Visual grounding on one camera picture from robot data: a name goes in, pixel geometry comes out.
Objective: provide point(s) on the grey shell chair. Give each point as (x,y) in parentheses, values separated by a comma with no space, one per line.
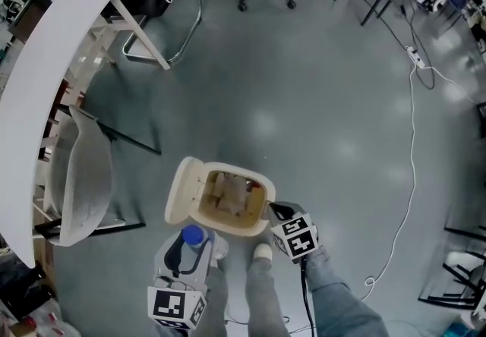
(83,176)

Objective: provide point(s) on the white table with black legs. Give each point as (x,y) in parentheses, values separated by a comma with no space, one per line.
(448,300)

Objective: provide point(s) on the person's right forearm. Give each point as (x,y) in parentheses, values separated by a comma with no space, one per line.
(334,297)

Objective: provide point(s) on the dark blue chair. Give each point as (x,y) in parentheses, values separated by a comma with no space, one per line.
(459,1)

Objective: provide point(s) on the person's right leg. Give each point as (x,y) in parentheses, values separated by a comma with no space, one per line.
(266,297)

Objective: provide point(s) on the person's leg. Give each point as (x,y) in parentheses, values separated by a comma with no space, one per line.
(218,297)
(266,297)

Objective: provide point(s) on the white power strip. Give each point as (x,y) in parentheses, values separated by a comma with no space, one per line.
(415,56)

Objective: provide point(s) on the teal bin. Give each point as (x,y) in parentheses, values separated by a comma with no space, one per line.
(467,328)

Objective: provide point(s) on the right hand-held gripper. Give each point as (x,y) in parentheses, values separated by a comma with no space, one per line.
(298,237)

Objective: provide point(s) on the beige pedal trash bin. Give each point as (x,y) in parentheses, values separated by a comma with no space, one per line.
(182,195)

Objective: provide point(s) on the person's right white shoe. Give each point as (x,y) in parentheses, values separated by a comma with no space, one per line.
(262,252)

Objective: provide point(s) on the plastic bottle with blue cap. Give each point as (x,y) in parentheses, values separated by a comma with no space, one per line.
(193,237)

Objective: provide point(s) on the black bag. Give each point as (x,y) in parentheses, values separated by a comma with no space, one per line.
(23,282)

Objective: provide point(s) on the person's left leg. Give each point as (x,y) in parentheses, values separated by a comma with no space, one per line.
(218,297)

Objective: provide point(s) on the long white table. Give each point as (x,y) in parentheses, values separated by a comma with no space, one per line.
(34,100)

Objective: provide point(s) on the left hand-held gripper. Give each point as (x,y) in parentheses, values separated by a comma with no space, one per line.
(174,301)

